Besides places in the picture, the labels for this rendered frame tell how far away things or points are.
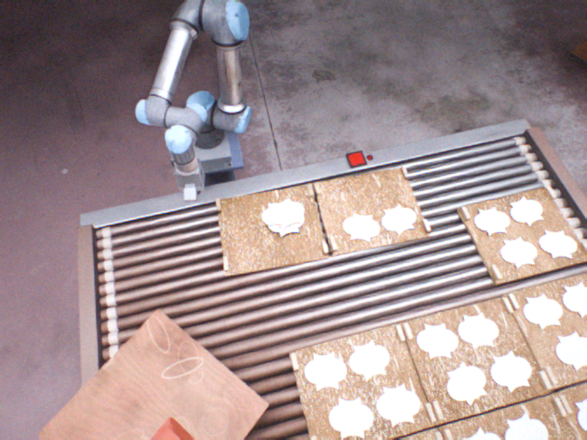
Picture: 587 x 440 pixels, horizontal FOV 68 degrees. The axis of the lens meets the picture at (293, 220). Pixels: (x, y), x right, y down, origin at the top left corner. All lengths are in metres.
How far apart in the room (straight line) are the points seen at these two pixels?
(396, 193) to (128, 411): 1.29
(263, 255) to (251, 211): 0.21
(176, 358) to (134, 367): 0.13
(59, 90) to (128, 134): 0.76
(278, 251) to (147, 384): 0.66
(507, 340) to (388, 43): 2.87
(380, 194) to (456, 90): 2.02
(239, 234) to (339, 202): 0.44
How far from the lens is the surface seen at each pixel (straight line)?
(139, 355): 1.59
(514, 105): 3.86
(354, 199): 1.87
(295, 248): 1.75
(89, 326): 1.78
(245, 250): 1.75
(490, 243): 1.93
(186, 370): 1.54
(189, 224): 1.86
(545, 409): 1.80
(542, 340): 1.85
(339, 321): 1.67
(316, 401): 1.59
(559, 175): 2.23
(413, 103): 3.60
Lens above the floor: 2.52
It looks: 61 degrees down
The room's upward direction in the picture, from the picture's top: straight up
